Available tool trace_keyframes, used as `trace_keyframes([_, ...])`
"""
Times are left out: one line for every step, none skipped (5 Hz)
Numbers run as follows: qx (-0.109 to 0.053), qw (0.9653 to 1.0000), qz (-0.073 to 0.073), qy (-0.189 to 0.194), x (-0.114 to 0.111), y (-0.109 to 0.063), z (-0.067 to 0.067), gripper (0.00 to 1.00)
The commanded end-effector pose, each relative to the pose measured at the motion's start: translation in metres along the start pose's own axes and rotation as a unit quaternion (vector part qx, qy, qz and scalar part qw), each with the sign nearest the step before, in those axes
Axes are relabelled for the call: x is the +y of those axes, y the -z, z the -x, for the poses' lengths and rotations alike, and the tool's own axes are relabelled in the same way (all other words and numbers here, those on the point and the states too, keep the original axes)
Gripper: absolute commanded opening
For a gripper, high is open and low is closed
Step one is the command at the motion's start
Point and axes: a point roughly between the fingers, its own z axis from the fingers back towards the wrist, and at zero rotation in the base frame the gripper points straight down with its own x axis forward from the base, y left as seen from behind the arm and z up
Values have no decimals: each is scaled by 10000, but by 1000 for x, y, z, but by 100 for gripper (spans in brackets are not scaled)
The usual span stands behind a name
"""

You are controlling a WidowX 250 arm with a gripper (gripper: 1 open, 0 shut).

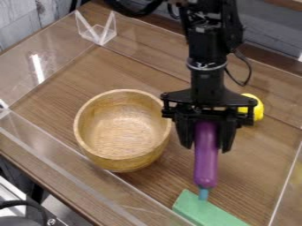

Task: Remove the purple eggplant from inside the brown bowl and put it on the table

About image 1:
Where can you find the clear acrylic corner bracket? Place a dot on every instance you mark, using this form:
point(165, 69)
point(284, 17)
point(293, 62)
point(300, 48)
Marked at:
point(98, 34)

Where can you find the purple toy eggplant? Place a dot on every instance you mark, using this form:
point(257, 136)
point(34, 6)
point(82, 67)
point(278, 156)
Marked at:
point(206, 158)

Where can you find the brown wooden bowl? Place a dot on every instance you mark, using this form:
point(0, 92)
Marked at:
point(121, 130)

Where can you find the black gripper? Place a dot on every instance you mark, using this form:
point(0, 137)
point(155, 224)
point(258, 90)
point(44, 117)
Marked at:
point(209, 101)

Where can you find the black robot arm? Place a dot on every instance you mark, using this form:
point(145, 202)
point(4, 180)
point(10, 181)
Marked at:
point(214, 34)

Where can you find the yellow toy lemon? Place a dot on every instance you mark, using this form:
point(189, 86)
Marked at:
point(258, 108)

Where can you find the clear acrylic enclosure wall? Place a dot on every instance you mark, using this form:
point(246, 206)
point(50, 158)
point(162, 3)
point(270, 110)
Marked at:
point(54, 71)

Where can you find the green block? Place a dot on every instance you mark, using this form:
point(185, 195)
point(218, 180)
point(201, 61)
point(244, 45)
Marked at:
point(204, 213)

